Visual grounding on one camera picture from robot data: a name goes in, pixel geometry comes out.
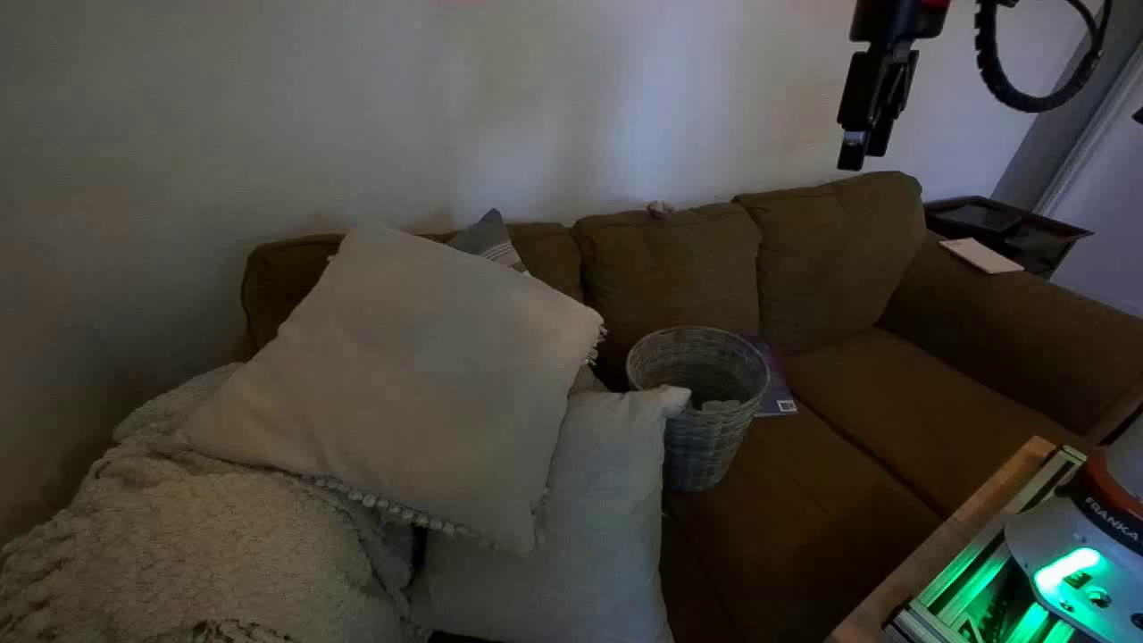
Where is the wooden cart with metal rail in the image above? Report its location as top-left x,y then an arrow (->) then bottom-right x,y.
833,431 -> 1095,643

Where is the blue book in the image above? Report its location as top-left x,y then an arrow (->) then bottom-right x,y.
747,343 -> 803,421

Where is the grey wicker basket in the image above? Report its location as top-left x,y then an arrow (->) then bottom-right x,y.
623,324 -> 773,497

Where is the black looped cable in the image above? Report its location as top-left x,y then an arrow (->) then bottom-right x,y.
972,0 -> 1120,116

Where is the brown fabric couch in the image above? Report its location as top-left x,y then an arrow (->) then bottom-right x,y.
236,171 -> 1143,643

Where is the grey pillow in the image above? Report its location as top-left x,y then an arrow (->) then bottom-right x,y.
447,207 -> 528,276

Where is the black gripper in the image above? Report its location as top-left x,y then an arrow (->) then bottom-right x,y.
837,0 -> 924,174

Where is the white paper sheet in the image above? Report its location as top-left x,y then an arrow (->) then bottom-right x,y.
940,231 -> 1030,277

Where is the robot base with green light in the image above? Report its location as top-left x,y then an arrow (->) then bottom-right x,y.
1003,456 -> 1143,643

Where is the white square pillow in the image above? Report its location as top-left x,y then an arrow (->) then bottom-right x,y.
406,383 -> 693,643

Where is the black side table tray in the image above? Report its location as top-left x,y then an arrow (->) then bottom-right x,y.
924,191 -> 1095,277

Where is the cream knitted blanket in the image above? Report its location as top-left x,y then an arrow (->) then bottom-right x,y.
0,362 -> 421,643

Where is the large cream square pillow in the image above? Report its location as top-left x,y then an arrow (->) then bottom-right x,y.
175,226 -> 608,561

